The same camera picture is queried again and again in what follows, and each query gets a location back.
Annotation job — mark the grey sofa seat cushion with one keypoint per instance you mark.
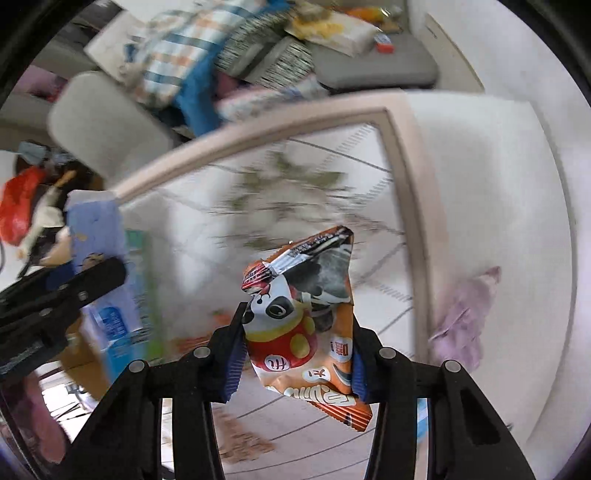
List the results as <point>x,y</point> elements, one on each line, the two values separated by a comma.
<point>378,67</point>

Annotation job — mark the plaid cloth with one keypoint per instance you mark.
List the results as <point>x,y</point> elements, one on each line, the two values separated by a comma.
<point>178,50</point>

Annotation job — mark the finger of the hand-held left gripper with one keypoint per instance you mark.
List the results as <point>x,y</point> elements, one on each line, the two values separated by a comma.
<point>87,282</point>

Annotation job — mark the beige framed table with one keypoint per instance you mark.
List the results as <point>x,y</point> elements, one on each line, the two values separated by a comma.
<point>295,194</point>

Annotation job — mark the brown cardboard box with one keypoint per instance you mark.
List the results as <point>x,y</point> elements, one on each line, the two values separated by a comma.
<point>83,364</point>

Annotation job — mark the purple cloth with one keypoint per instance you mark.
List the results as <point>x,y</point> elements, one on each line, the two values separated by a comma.
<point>466,318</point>

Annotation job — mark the blue white carton box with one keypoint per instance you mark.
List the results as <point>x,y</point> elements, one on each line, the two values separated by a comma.
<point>104,258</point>

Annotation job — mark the black white striped cushion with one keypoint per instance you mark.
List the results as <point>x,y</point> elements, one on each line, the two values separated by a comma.
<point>265,53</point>

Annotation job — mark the small red blue box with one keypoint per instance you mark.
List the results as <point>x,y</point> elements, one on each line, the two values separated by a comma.
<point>384,43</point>

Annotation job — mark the blue cloth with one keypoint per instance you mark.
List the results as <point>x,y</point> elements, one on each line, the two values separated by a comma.
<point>198,101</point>

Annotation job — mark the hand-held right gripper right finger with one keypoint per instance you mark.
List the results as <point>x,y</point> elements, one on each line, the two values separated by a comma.
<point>359,374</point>

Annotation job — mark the red plastic bag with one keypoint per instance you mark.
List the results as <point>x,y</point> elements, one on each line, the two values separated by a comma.
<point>18,203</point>

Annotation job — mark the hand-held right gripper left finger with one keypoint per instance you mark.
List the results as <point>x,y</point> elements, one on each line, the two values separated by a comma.
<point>233,369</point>

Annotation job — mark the orange panda snack packet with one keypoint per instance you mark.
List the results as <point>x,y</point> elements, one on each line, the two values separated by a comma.
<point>300,332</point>

